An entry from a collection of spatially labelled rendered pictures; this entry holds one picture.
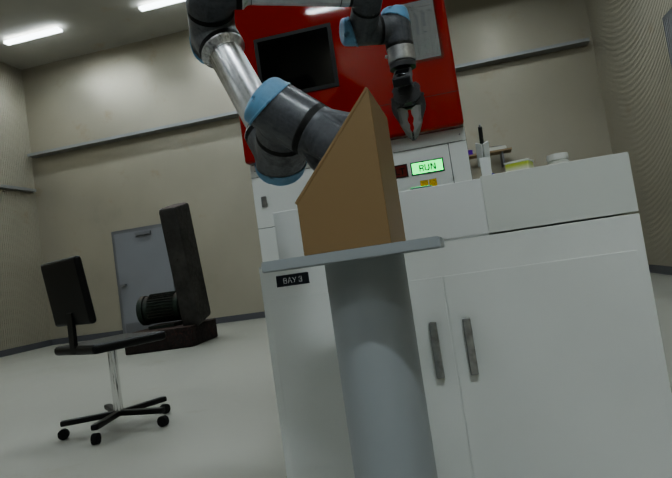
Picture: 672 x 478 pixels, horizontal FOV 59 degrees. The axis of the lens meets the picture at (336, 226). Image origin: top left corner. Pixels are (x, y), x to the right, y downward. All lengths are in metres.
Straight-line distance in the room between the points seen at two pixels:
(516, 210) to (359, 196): 0.58
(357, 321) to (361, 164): 0.29
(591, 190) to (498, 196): 0.22
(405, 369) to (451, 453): 0.50
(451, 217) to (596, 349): 0.46
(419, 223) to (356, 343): 0.50
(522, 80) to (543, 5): 1.40
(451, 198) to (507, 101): 9.99
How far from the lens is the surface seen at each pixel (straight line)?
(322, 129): 1.17
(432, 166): 2.17
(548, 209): 1.55
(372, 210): 1.05
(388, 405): 1.15
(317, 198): 1.08
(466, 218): 1.53
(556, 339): 1.56
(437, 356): 1.54
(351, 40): 1.64
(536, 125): 11.44
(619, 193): 1.58
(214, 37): 1.55
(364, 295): 1.12
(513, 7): 12.02
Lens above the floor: 0.79
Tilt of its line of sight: 4 degrees up
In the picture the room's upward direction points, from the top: 8 degrees counter-clockwise
